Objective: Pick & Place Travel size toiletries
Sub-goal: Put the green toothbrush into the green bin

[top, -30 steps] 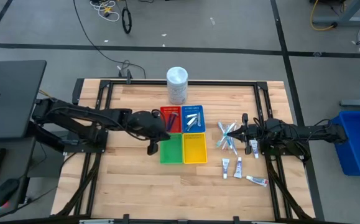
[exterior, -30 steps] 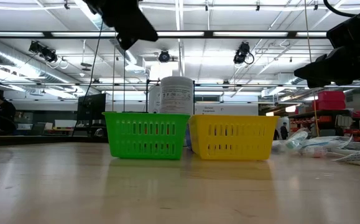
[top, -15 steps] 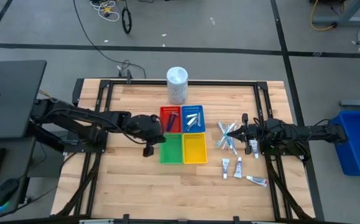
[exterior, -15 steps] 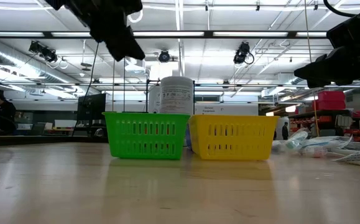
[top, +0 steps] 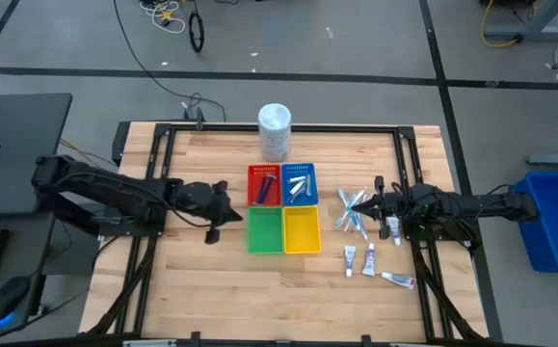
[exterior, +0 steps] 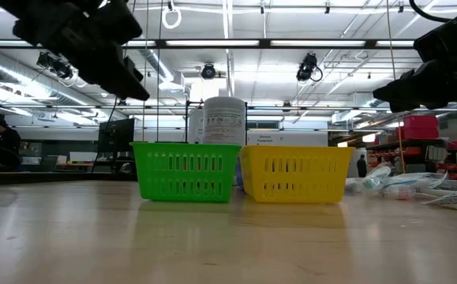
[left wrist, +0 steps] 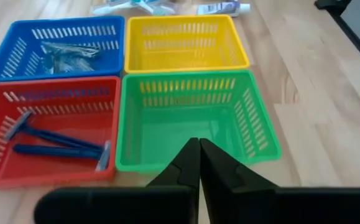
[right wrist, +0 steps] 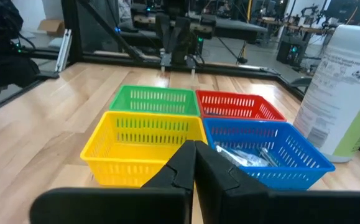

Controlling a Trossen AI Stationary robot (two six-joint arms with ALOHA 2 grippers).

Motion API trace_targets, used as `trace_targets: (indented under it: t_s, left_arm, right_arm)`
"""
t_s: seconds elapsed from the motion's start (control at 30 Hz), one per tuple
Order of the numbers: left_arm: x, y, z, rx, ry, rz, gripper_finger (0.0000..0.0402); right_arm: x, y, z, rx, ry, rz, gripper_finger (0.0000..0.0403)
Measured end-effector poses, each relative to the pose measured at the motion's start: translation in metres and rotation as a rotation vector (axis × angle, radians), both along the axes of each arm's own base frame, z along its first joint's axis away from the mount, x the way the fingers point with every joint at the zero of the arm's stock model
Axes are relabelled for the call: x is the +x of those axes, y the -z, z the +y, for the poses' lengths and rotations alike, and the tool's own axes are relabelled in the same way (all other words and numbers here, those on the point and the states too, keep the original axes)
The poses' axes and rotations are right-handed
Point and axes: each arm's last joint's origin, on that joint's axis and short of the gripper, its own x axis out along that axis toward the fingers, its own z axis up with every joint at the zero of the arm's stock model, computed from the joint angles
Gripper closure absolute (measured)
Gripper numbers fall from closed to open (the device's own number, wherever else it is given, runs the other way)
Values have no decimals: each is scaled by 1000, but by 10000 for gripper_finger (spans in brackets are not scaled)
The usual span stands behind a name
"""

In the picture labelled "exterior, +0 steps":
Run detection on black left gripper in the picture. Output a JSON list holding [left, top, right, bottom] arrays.
[[0, 0, 150, 99]]

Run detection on small white red toothpaste tube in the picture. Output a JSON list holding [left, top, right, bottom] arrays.
[[380, 185, 418, 201]]

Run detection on red storage bins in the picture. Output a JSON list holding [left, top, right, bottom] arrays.
[[395, 114, 440, 141]]

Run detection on black storage shelf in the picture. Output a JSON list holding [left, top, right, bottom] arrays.
[[365, 137, 457, 181]]

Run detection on black monitor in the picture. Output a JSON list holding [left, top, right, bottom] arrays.
[[96, 117, 137, 155]]

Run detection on standing person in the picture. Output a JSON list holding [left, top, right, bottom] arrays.
[[356, 154, 368, 178]]

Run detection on white signboard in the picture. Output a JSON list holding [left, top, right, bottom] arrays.
[[246, 129, 329, 148]]

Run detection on red plastic basket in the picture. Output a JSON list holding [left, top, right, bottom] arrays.
[[180, 155, 217, 189]]

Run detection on white wipes canister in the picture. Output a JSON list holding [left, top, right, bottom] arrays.
[[202, 96, 247, 146]]

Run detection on seated person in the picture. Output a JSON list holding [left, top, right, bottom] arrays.
[[0, 114, 22, 170]]

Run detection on green plastic basket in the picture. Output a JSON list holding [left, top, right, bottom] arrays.
[[129, 141, 243, 204]]

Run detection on yellow plastic basket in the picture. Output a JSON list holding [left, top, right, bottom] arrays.
[[238, 145, 356, 204]]

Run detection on blue plastic basket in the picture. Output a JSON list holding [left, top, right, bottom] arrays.
[[234, 155, 246, 191]]

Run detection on black overhead frame bar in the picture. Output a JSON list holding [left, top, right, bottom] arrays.
[[0, 38, 457, 50]]

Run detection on black overhead mounted camera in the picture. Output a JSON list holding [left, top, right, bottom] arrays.
[[295, 52, 324, 84], [200, 62, 217, 80], [36, 50, 75, 82]]

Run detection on yellow hanging cord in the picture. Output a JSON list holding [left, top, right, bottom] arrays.
[[385, 0, 407, 174]]

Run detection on white cable loop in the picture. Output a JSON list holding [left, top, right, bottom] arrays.
[[160, 0, 182, 31]]

